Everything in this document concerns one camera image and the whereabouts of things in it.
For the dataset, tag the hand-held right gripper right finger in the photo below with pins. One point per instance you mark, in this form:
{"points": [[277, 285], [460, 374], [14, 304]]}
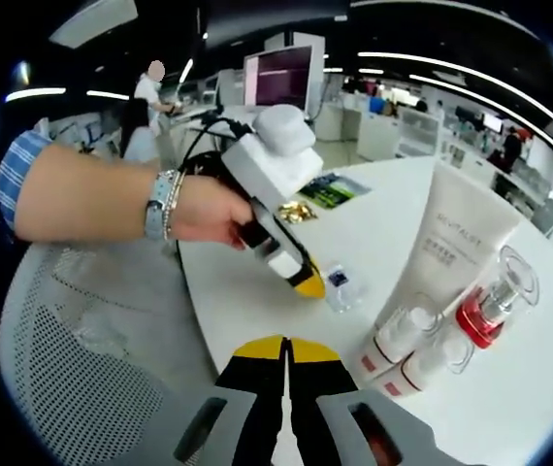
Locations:
{"points": [[320, 383]]}

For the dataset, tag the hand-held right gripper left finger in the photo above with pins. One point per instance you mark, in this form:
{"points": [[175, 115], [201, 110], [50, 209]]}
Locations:
{"points": [[257, 388]]}

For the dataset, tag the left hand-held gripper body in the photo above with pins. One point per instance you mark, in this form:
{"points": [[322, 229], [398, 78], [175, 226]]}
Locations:
{"points": [[267, 165]]}

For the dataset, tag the gold skincare sachet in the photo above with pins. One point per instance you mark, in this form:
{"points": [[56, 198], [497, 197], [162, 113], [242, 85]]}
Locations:
{"points": [[296, 212]]}

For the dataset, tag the small clear skincare sachet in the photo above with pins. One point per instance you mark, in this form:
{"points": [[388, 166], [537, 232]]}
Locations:
{"points": [[339, 279]]}

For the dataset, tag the green black skincare sachet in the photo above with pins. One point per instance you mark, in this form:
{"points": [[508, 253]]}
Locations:
{"points": [[335, 190]]}

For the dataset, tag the white skincare bottle clear cap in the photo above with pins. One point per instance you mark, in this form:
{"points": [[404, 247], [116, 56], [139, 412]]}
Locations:
{"points": [[427, 369], [393, 340]]}

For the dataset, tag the red collar skincare bottle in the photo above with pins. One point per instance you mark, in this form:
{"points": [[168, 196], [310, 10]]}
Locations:
{"points": [[475, 325]]}

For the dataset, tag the white skincare tube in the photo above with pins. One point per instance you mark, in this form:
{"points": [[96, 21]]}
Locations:
{"points": [[451, 233]]}

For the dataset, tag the person's left hand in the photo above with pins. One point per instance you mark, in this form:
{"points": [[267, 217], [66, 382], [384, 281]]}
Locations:
{"points": [[204, 213]]}

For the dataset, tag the computer monitor purple screen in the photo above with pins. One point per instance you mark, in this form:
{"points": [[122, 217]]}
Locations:
{"points": [[281, 77]]}

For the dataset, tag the light blue wristwatch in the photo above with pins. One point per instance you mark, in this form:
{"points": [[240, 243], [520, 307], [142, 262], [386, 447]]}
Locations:
{"points": [[154, 213]]}

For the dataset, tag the white shelf cabinet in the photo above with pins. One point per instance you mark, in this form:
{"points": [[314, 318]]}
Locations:
{"points": [[419, 131]]}

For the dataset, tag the grey mesh office chair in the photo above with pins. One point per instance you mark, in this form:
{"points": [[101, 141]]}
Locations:
{"points": [[87, 364]]}

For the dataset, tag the grey chair back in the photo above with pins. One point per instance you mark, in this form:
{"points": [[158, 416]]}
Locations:
{"points": [[548, 216]]}

